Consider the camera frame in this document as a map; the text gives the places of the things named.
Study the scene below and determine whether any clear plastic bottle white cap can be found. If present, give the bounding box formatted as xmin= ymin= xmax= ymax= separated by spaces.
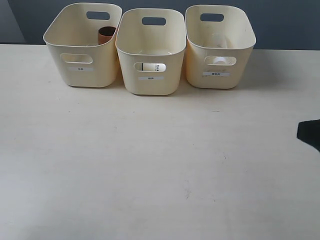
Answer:
xmin=203 ymin=33 xmax=236 ymax=66

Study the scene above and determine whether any left cream plastic bin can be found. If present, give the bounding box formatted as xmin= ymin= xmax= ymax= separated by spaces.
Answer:
xmin=43 ymin=2 xmax=123 ymax=88

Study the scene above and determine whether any brown wooden cup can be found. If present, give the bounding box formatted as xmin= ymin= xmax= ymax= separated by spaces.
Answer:
xmin=97 ymin=26 xmax=116 ymax=45

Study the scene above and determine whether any cream plastic bin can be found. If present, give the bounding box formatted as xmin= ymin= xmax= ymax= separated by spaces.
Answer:
xmin=185 ymin=5 xmax=256 ymax=89
xmin=115 ymin=8 xmax=187 ymax=95
xmin=43 ymin=2 xmax=123 ymax=88

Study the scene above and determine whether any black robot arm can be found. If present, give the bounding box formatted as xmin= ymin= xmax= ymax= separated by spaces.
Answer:
xmin=296 ymin=119 xmax=320 ymax=152

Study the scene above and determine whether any white paper cup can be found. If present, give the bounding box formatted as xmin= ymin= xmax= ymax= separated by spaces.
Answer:
xmin=134 ymin=62 xmax=166 ymax=72

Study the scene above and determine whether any middle cream plastic bin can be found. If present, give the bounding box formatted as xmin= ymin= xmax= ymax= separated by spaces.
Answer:
xmin=115 ymin=8 xmax=187 ymax=95

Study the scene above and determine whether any right cream plastic bin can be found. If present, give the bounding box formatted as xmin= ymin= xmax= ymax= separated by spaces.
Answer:
xmin=185 ymin=5 xmax=256 ymax=89

